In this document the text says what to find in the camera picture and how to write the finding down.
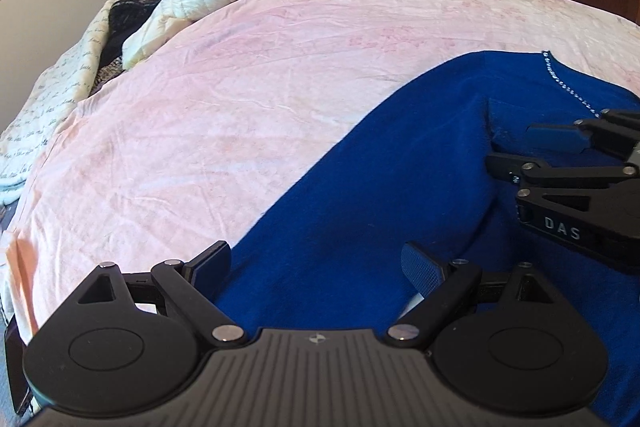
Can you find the dark patterned garment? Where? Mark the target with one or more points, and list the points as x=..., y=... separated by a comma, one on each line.
x=130, y=19

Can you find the white printed quilt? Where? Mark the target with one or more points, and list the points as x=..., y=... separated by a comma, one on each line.
x=50, y=107

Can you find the pink bed blanket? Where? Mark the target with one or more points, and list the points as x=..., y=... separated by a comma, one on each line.
x=240, y=107

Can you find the blue knit sweater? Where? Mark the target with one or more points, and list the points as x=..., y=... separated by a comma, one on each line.
x=400, y=187

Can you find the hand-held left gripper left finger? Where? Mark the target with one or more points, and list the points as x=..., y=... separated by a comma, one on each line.
x=212, y=264

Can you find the black rectangular object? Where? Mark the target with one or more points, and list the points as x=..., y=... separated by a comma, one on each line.
x=15, y=362

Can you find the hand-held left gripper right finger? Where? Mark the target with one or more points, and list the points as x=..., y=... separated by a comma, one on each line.
x=420, y=268

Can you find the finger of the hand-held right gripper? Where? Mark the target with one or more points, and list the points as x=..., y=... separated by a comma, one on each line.
x=545, y=171
x=555, y=138

